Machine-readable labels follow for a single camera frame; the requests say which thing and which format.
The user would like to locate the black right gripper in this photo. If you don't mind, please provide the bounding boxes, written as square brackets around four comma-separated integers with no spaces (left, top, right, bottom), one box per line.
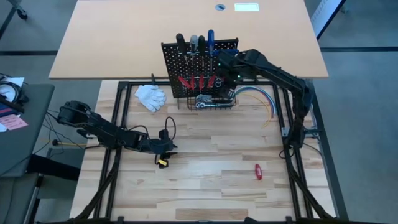
[217,51,249,98]

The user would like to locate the white paper sheet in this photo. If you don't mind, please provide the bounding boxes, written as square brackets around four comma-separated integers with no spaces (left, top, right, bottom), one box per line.
[0,77,25,103]

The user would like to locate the pink sticky note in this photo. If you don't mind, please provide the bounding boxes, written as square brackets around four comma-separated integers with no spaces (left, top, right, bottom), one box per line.
[0,113,29,131]

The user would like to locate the white work gloves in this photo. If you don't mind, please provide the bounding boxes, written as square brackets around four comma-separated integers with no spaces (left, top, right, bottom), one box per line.
[134,84,168,113]

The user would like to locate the black perforated pegboard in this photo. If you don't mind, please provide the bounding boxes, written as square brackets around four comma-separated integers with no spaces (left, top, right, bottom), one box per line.
[160,37,239,100]

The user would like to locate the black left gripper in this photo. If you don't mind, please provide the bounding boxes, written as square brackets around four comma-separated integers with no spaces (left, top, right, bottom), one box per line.
[138,129,178,169]

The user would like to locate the white perforated panel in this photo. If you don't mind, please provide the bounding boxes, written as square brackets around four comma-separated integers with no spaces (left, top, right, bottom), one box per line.
[310,0,347,38]

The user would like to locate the large black-handled screwdriver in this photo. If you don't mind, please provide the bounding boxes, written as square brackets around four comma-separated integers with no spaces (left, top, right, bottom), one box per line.
[175,32,190,66]

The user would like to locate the bundle of coloured cables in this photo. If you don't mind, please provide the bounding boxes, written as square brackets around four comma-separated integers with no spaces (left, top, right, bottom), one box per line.
[234,86,277,115]

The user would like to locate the yellow-handled black mallet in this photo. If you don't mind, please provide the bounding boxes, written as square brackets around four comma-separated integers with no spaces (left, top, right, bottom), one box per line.
[52,139,88,147]

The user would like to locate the black wire basket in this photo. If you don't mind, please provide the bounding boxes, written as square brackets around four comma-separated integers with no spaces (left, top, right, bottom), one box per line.
[178,90,238,111]

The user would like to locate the yellow cable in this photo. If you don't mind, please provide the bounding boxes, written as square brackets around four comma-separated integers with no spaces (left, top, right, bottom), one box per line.
[244,93,274,128]

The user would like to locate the black office chair base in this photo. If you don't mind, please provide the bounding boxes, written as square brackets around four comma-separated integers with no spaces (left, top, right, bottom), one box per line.
[0,0,29,40]

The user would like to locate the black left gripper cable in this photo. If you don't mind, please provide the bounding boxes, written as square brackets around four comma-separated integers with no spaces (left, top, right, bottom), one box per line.
[164,116,177,142]

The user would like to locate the silver ratchet wrench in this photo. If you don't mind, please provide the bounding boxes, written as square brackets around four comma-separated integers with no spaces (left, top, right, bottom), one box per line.
[195,101,233,109]

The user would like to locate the black-handled pliers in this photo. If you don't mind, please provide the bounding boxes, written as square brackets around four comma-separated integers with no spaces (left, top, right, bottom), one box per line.
[198,94,233,103]

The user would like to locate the tan wooden desk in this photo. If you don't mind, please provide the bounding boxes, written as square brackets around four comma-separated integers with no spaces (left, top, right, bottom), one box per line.
[49,0,330,80]

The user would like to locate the blue-handled screwdriver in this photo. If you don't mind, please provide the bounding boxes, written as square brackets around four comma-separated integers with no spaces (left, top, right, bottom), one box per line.
[206,29,216,72]

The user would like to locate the dark grey side table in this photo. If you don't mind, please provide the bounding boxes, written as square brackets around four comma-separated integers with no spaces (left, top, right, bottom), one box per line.
[0,83,56,178]

